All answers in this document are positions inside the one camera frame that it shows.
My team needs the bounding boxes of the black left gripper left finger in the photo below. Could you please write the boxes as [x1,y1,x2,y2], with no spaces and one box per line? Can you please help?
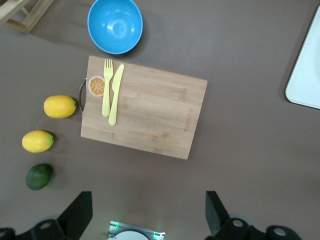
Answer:
[14,191,93,240]

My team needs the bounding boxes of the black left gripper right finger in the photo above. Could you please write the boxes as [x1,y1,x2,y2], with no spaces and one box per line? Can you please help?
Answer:
[204,191,266,240]

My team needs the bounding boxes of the dark green avocado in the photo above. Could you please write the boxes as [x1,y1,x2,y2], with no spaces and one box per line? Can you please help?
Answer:
[25,163,54,191]

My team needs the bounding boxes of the yellow lemon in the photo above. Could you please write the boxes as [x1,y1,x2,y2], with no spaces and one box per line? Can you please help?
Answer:
[43,94,78,119]
[21,129,55,154]

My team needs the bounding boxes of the wooden cutting board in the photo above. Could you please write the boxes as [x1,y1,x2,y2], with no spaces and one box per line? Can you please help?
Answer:
[78,55,209,160]

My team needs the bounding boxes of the yellow plastic fork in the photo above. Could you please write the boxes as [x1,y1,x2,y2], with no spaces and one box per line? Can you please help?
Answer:
[101,58,115,118]

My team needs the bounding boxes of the yellow plastic knife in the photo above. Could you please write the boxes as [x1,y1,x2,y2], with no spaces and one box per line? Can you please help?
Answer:
[108,63,125,126]

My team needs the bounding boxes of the toy orange slice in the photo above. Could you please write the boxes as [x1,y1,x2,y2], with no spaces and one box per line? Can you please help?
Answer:
[87,75,106,98]

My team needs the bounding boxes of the cream bear print tray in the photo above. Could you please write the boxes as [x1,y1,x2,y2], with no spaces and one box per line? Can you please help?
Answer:
[285,3,320,110]

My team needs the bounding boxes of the blue bowl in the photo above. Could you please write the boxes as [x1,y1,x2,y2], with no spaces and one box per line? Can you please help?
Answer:
[87,0,144,55]

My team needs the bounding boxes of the wooden mug rack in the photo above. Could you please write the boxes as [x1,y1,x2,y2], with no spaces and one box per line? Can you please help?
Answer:
[0,0,55,35]

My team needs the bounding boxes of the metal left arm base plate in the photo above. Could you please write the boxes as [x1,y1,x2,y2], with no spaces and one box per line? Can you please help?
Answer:
[107,220,166,240]

